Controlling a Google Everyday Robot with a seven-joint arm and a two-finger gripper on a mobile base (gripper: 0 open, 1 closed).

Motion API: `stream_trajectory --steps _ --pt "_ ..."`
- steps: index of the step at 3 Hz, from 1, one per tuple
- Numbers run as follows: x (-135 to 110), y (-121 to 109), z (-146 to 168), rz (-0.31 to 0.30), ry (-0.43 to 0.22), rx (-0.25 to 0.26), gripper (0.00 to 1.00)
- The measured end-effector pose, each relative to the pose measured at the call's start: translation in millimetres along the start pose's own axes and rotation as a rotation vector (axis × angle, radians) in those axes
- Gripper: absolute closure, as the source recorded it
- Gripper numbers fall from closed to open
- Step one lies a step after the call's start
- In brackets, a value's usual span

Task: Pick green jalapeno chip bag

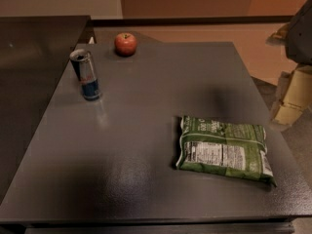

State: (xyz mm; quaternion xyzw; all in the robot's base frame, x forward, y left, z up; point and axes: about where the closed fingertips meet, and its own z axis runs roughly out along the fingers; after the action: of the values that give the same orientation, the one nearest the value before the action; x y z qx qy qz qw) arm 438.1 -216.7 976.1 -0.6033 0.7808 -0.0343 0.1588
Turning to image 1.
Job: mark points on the red apple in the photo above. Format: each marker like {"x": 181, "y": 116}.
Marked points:
{"x": 125, "y": 44}

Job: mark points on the dark side cabinet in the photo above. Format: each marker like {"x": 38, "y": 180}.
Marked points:
{"x": 34, "y": 51}

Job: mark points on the green jalapeno chip bag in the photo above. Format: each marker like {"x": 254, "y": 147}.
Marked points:
{"x": 224, "y": 149}

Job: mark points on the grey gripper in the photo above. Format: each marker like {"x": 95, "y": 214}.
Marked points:
{"x": 300, "y": 36}

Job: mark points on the blue silver energy drink can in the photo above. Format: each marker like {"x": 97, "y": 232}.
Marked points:
{"x": 83, "y": 64}

